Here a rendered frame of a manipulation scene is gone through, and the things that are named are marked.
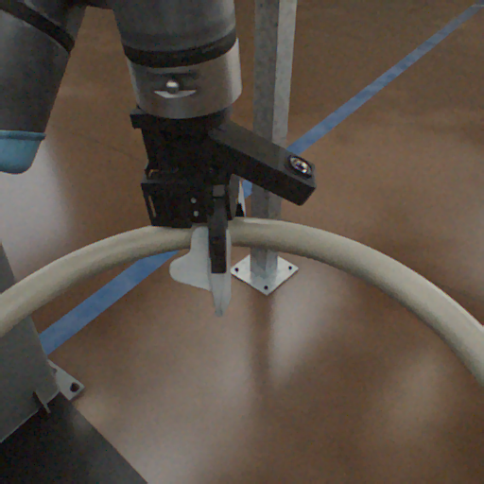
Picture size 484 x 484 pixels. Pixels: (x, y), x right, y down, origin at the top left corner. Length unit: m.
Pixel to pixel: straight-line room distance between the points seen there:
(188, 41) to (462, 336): 0.30
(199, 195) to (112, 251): 0.10
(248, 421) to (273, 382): 0.16
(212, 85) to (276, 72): 1.10
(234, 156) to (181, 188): 0.06
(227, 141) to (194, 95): 0.06
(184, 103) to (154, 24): 0.06
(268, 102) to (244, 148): 1.09
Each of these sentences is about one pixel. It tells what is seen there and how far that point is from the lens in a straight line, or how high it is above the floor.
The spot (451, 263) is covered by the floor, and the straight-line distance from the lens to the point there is 2.18.
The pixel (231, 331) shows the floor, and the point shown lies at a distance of 1.76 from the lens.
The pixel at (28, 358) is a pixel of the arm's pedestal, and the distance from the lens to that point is 1.52.
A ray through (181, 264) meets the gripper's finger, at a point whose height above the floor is 1.02.
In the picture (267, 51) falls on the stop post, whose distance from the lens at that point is 1.49.
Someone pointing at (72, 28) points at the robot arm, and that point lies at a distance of 0.45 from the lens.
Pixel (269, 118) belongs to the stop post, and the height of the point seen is 0.67.
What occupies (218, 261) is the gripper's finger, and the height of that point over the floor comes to 1.03.
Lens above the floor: 1.34
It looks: 40 degrees down
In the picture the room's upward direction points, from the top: straight up
